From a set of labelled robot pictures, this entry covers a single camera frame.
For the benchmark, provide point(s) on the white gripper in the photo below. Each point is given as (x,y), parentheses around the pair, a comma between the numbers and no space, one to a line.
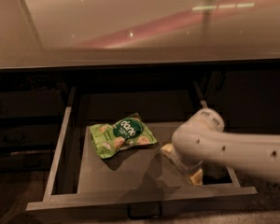
(181,160)

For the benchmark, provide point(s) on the dark drawer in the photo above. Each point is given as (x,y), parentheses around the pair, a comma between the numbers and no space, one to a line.
(25,104)
(137,183)
(26,160)
(31,135)

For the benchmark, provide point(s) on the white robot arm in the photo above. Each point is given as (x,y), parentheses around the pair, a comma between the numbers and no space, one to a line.
(202,139)

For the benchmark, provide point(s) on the green snack bag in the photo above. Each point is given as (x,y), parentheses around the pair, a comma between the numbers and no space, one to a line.
(109,139)

